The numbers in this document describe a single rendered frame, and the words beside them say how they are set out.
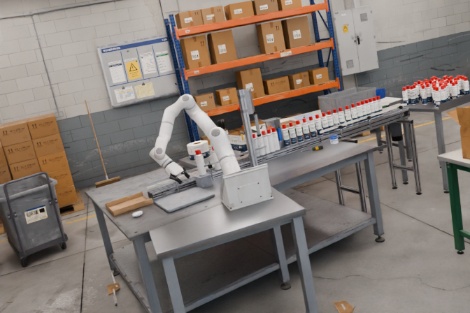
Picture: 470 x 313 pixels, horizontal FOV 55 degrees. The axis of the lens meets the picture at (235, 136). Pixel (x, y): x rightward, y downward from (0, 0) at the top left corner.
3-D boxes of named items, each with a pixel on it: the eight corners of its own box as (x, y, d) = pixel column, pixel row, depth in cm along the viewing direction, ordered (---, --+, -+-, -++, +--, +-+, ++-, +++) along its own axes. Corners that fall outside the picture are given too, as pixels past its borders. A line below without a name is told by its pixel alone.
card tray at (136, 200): (143, 195, 359) (142, 191, 358) (153, 202, 336) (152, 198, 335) (105, 208, 346) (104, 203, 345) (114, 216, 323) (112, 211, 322)
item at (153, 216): (276, 134, 500) (276, 132, 499) (378, 149, 368) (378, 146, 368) (85, 193, 408) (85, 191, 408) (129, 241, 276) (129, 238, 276)
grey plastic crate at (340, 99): (359, 103, 594) (357, 86, 590) (378, 105, 557) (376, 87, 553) (319, 113, 576) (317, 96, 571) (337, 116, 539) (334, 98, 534)
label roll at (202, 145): (190, 162, 417) (187, 147, 415) (189, 158, 437) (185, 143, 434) (211, 157, 420) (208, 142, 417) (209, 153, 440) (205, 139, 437)
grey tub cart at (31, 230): (5, 252, 535) (-20, 176, 517) (58, 232, 570) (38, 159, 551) (19, 274, 463) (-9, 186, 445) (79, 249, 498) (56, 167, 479)
